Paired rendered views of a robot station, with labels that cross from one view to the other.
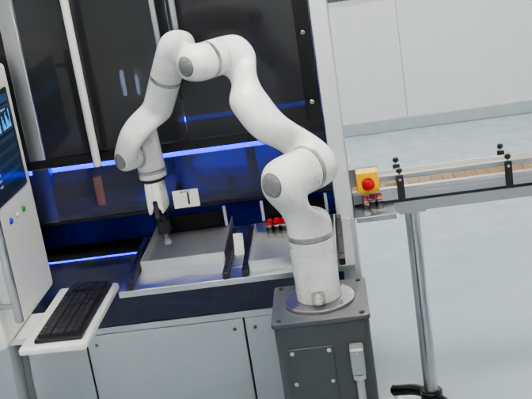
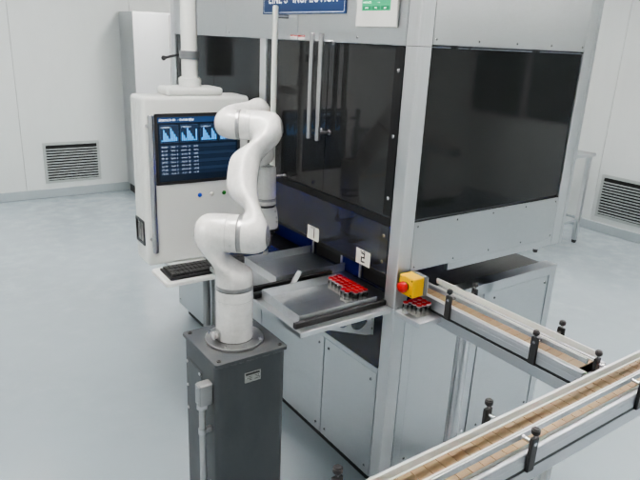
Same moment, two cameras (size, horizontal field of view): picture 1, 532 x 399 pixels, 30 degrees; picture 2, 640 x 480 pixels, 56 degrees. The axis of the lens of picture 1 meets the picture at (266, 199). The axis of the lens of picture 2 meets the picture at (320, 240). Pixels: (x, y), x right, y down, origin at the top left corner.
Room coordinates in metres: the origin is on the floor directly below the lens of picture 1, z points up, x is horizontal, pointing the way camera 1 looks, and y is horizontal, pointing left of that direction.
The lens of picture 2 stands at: (1.52, -1.62, 1.81)
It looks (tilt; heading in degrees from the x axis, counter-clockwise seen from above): 18 degrees down; 49
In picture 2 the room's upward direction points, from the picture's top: 3 degrees clockwise
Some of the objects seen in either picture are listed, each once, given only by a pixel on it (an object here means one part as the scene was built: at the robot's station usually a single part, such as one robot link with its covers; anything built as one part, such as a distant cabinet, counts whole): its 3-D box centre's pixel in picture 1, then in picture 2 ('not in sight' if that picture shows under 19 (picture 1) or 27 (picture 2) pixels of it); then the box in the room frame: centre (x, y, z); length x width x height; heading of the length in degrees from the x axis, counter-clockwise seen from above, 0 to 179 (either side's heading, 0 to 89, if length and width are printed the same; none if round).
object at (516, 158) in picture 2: not in sight; (502, 131); (3.55, -0.31, 1.51); 0.85 x 0.01 x 0.59; 175
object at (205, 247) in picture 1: (189, 243); (294, 263); (3.01, 0.26, 0.90); 0.34 x 0.26 x 0.04; 175
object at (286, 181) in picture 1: (296, 197); (224, 250); (2.46, -0.08, 1.16); 0.19 x 0.12 x 0.24; 136
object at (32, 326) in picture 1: (59, 318); (203, 267); (2.81, 0.67, 0.79); 0.45 x 0.28 x 0.03; 173
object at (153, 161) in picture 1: (146, 148); (264, 181); (2.90, 0.33, 1.25); 0.09 x 0.08 x 0.13; 137
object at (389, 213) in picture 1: (375, 211); (420, 315); (3.12, -0.35, 0.87); 0.14 x 0.13 x 0.02; 175
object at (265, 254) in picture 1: (294, 241); (318, 297); (2.87, -0.07, 0.90); 0.34 x 0.26 x 0.04; 175
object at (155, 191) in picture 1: (157, 193); (265, 216); (2.90, 0.32, 1.11); 0.10 x 0.08 x 0.11; 172
